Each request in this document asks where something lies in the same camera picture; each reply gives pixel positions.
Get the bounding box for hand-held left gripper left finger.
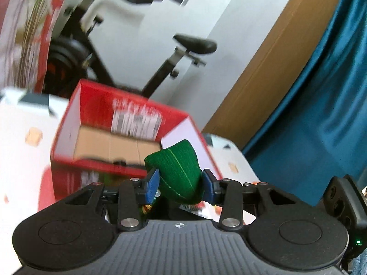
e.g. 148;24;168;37
65;168;160;232

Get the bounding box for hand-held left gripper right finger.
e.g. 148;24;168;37
202;168;291;232

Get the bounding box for green fabric beanbag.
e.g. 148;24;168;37
144;139;205;205

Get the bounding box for red strawberry cardboard box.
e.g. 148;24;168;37
50;79;224;207

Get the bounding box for teal curtain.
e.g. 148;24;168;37
242;0;367;207

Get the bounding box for wooden door panel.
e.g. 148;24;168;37
202;0;349;149

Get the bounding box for black exercise bike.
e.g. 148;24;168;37
47;0;217;98

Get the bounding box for dried plant stems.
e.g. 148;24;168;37
14;0;62;90

